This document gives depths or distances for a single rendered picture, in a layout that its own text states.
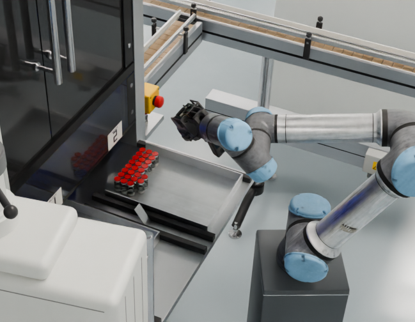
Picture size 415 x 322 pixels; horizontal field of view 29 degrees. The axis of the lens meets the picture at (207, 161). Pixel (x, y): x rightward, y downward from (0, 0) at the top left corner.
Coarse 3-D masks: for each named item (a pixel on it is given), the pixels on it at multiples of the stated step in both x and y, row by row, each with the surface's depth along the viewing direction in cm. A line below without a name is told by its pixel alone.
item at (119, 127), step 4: (120, 124) 244; (116, 128) 243; (120, 128) 245; (112, 132) 241; (120, 132) 246; (108, 136) 239; (112, 136) 241; (116, 136) 244; (120, 136) 247; (108, 140) 240; (112, 140) 242; (116, 140) 245; (108, 144) 241; (112, 144) 243; (108, 148) 242
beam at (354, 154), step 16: (208, 96) 342; (224, 96) 342; (240, 96) 343; (208, 112) 345; (224, 112) 341; (240, 112) 338; (272, 112) 335; (288, 112) 335; (288, 144) 337; (304, 144) 333; (320, 144) 330; (336, 144) 326; (352, 144) 323; (368, 144) 321; (352, 160) 328
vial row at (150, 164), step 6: (150, 156) 251; (156, 156) 252; (150, 162) 249; (156, 162) 253; (144, 168) 247; (150, 168) 250; (138, 174) 244; (132, 180) 242; (132, 186) 241; (132, 192) 242
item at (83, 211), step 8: (80, 208) 236; (88, 208) 234; (80, 216) 236; (88, 216) 236; (96, 216) 235; (104, 216) 233; (112, 216) 232; (120, 224) 233; (128, 224) 231; (136, 224) 229; (152, 232) 228
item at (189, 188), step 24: (168, 168) 254; (192, 168) 254; (216, 168) 251; (120, 192) 244; (168, 192) 245; (192, 192) 246; (216, 192) 246; (168, 216) 234; (192, 216) 238; (216, 216) 235
